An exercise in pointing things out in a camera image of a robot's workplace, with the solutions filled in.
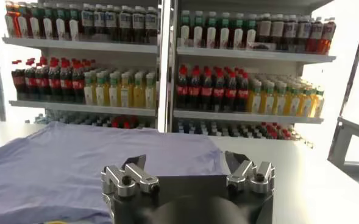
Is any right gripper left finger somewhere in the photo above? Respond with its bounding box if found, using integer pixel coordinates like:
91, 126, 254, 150
101, 154, 160, 198

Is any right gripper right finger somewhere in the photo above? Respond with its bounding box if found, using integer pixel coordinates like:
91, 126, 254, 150
224, 151, 276, 194

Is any purple printed T-shirt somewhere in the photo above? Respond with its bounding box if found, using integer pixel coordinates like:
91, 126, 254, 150
0, 121, 229, 224

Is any yellow juice bottle green label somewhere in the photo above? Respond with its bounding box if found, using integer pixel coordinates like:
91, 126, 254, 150
261, 80, 275, 115
248, 79, 262, 114
84, 72, 95, 106
144, 72, 157, 110
120, 72, 133, 108
286, 83, 300, 116
312, 86, 325, 119
95, 72, 107, 107
274, 82, 288, 116
108, 72, 121, 107
299, 85, 313, 117
132, 72, 146, 109

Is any red cap cola bottle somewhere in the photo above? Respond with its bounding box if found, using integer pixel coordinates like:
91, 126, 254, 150
72, 60, 85, 104
24, 59, 37, 101
35, 57, 49, 102
60, 59, 73, 103
236, 72, 249, 113
188, 66, 201, 110
224, 70, 237, 112
11, 60, 26, 101
213, 69, 226, 111
176, 65, 189, 109
201, 67, 213, 110
48, 58, 61, 103

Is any grey metal shelf rack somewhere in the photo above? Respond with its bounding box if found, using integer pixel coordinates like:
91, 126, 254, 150
166, 0, 337, 141
2, 0, 163, 130

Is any dark bottle beige label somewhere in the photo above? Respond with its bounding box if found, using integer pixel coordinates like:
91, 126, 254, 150
270, 13, 285, 51
257, 13, 272, 43

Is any red drink bottle blue label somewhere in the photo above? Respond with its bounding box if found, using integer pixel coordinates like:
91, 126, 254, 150
318, 17, 337, 55

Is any red tea bottle white label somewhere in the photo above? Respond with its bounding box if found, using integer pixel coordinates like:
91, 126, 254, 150
4, 1, 18, 38

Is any grey metal frame table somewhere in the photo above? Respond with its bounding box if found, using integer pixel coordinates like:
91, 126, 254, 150
327, 117, 359, 195

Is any dark slanted window post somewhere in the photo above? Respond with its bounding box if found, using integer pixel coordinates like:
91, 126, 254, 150
339, 0, 359, 116

